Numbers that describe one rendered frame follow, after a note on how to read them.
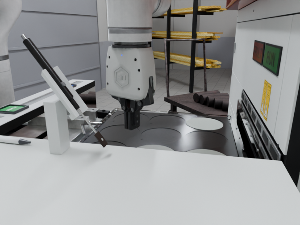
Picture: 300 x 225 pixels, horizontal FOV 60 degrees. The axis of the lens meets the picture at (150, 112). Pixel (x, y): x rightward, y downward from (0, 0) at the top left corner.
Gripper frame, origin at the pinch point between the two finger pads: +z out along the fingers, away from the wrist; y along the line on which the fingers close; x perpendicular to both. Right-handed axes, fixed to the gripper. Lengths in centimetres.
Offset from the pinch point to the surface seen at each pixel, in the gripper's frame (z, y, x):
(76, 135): 8.8, -19.6, -0.1
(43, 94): 0.8, -37.8, 2.4
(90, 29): -16, -331, 275
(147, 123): 6.8, -6.7, 14.3
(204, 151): 6.8, 13.2, 8.2
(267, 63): -11.9, 22.2, 14.5
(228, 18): -44, -254, 710
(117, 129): 6.9, -10.4, 6.1
